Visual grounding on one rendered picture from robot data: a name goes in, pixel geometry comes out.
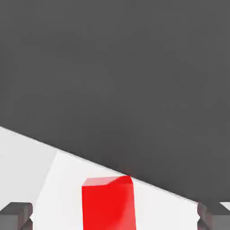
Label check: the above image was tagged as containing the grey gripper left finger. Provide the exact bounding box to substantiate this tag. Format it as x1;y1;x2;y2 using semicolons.
0;202;34;230

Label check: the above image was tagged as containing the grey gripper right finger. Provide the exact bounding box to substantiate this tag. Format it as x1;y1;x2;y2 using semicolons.
197;201;230;230

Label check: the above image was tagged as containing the small red cube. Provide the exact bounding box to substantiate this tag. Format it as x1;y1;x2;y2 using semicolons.
81;175;137;230

